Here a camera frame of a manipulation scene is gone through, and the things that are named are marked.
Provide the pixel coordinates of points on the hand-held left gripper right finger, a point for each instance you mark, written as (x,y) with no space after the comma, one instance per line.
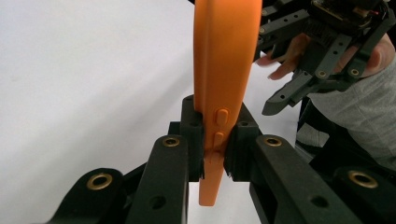
(239,149)

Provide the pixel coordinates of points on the orange phone case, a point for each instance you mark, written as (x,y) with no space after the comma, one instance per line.
(224,62)

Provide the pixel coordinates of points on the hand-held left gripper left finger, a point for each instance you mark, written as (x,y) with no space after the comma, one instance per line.
(193,140)

